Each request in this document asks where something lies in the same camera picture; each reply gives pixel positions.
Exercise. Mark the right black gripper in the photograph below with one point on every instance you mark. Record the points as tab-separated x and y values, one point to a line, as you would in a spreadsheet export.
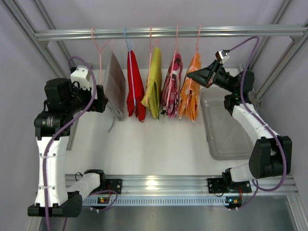
213	72

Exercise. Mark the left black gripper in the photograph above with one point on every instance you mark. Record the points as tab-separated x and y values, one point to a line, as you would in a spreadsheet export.
100	99

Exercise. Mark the orange white trousers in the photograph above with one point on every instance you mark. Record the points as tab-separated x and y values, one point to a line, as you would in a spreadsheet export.
190	92

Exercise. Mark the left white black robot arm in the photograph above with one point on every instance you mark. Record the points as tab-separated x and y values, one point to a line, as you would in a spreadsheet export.
66	98

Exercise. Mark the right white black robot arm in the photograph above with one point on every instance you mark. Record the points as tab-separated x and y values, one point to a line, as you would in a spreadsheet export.
272	154

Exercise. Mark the grey trousers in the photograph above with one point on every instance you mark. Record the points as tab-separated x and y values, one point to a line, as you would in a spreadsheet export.
115	88

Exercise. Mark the red trousers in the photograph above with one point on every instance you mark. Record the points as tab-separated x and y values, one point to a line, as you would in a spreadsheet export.
139	111

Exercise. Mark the pink patterned trousers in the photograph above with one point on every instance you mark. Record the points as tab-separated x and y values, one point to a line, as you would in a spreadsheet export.
171	88

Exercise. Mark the yellow green trousers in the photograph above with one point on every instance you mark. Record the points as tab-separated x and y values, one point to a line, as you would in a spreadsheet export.
152	98

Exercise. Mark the pink hanger far left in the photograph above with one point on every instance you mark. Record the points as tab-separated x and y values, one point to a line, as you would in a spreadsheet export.
100	51

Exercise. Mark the pink hanger with yellow trousers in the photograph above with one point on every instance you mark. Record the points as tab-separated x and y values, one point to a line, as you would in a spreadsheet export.
151	45

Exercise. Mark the clear plastic bin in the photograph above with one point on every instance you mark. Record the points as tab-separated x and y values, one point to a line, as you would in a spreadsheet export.
226	138

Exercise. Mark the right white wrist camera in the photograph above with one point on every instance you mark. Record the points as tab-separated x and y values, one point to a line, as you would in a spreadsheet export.
222	56

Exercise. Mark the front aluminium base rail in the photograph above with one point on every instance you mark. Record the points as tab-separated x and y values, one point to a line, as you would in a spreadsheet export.
139	185

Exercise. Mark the right aluminium frame post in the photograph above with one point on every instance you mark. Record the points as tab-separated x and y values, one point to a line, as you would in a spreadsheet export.
275	53

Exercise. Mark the aluminium frame post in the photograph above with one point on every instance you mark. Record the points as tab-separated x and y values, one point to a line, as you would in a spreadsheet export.
25	64
275	53

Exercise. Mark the aluminium hanging rail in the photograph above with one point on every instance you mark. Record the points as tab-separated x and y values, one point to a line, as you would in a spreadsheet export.
170	32

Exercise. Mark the left aluminium frame post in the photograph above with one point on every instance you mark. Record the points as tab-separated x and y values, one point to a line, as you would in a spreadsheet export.
25	64

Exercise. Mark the slotted grey cable duct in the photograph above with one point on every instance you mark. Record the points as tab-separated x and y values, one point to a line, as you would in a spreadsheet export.
156	201

